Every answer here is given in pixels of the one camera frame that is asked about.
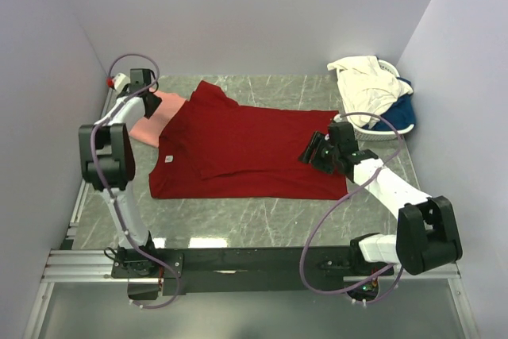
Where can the white t shirt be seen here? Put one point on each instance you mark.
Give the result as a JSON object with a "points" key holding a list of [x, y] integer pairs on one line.
{"points": [[366, 89]]}

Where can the blue t shirt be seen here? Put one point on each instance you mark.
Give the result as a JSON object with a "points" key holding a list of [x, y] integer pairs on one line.
{"points": [[400, 114]]}

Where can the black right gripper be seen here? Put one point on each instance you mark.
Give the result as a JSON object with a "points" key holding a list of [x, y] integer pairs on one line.
{"points": [[317, 141]]}

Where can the white laundry basket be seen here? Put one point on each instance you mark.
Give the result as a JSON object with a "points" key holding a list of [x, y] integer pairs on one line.
{"points": [[366, 134]]}

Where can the folded pink t shirt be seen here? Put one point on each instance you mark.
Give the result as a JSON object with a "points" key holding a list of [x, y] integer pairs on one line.
{"points": [[148, 130]]}

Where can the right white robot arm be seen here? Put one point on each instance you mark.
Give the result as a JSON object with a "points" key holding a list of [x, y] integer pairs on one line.
{"points": [[427, 235]]}

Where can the red t shirt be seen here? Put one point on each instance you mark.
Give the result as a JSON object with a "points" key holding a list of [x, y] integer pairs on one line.
{"points": [[216, 148]]}

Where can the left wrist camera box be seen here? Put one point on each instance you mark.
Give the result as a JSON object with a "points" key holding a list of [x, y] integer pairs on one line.
{"points": [[118, 82]]}

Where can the black base beam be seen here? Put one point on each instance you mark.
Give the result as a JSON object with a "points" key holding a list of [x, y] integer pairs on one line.
{"points": [[206, 270]]}

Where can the aluminium rail frame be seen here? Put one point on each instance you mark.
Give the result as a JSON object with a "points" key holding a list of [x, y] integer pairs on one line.
{"points": [[79, 298]]}

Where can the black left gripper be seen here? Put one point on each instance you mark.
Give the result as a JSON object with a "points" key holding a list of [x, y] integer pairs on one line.
{"points": [[156, 102]]}

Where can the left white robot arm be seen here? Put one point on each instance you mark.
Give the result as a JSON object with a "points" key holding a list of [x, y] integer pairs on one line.
{"points": [[108, 164]]}

